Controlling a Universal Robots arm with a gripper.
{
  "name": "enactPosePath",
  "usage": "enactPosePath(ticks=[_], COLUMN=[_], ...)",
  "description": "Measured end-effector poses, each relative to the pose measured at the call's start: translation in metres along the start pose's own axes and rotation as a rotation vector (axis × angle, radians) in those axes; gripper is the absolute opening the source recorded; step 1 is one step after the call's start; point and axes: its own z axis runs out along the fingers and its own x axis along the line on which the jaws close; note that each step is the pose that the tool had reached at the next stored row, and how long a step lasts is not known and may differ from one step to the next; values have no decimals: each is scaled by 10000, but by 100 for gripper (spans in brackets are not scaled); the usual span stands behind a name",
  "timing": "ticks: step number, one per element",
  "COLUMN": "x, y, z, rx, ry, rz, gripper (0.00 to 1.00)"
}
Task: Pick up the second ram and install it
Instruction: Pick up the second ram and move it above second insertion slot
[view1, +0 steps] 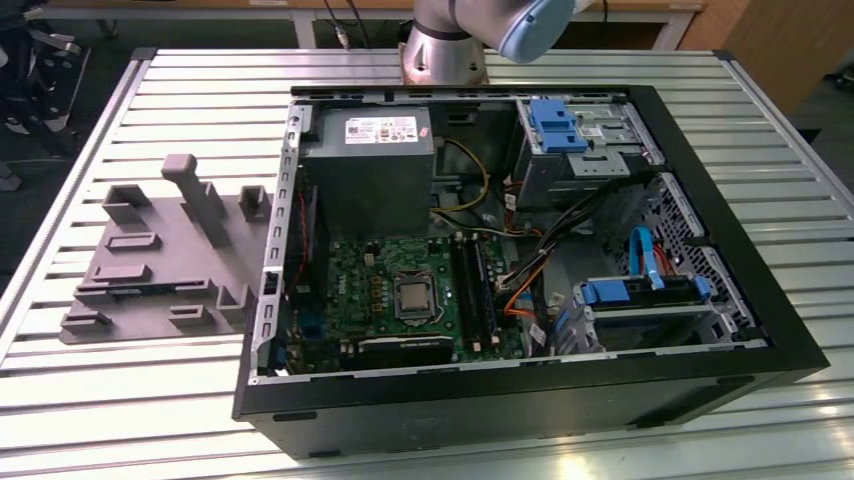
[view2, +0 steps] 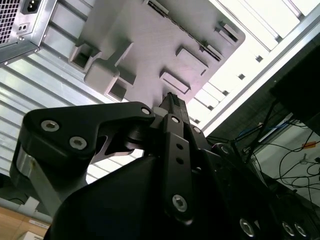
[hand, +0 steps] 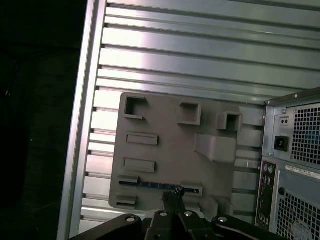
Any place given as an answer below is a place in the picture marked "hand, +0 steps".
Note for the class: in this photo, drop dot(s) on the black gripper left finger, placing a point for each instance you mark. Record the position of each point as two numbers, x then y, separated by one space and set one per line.
160 225

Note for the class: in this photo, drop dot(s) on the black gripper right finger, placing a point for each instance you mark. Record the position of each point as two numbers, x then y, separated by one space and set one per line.
195 225

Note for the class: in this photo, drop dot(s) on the grey parts rack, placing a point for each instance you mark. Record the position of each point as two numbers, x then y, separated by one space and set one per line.
175 162

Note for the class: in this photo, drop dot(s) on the black PC case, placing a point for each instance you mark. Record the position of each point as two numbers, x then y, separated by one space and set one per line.
270 125

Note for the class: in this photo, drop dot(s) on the grey power supply unit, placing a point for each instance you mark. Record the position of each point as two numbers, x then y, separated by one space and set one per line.
305 135

